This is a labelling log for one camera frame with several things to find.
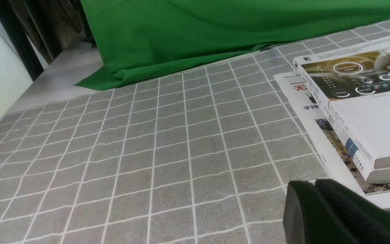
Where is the top white driving book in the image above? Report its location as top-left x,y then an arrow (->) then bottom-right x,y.
294,36 -> 390,169

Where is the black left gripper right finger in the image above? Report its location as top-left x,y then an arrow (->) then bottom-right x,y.
315,179 -> 390,244

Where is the green backdrop cloth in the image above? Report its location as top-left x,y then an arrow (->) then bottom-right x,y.
77,0 -> 390,91

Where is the middle white book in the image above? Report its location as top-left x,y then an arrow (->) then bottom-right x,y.
322,106 -> 390,184

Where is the grey checked tablecloth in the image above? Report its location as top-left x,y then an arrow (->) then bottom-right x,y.
0,21 -> 390,244

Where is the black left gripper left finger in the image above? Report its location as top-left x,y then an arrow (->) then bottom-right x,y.
283,181 -> 353,244

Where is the bottom thin white magazine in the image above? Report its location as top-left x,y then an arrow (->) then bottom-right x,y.
274,72 -> 390,211

